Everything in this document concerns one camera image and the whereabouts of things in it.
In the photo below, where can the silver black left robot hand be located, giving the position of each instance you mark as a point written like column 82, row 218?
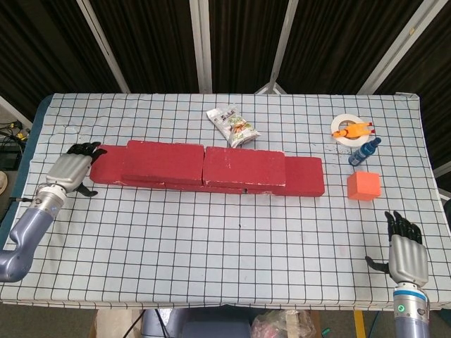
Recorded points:
column 68, row 169

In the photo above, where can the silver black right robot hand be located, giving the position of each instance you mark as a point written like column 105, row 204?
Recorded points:
column 407, row 257

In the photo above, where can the red rectangular foam brick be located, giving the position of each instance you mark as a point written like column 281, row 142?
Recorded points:
column 105, row 169
column 162, row 162
column 243, row 165
column 218, row 190
column 303, row 176

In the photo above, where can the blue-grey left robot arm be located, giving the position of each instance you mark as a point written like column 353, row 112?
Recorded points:
column 28, row 232

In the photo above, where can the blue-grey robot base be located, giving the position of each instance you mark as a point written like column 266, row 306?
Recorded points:
column 208, row 324

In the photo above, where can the blue table edge padding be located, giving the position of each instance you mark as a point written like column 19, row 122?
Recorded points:
column 17, row 183

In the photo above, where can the black box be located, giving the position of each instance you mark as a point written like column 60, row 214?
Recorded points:
column 10, row 156

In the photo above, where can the orange cube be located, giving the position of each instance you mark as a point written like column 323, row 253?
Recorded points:
column 363, row 186

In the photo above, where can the blue spray bottle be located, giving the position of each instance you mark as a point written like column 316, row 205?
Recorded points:
column 361, row 154

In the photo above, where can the white black-grid tablecloth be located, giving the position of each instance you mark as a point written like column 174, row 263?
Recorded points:
column 176, row 246

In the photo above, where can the yellow rubber chicken toy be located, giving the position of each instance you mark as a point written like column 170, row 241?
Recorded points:
column 349, row 133

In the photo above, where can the clear plastic bag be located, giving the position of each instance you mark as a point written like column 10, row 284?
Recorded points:
column 282, row 325

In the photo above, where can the white tape roll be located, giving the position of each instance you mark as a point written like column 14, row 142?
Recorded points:
column 338, row 121

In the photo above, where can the dark brown curtain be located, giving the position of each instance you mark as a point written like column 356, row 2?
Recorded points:
column 155, row 42

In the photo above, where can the white plastic sheet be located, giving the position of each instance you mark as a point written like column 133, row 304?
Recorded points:
column 112, row 325

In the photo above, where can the silver printed snack bag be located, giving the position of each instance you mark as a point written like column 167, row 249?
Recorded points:
column 232, row 125

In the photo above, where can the yellow post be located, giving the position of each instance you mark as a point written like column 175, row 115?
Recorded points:
column 359, row 325

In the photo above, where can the white frame post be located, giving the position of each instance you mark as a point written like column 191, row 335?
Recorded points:
column 282, row 45
column 394, row 49
column 202, row 45
column 104, row 45

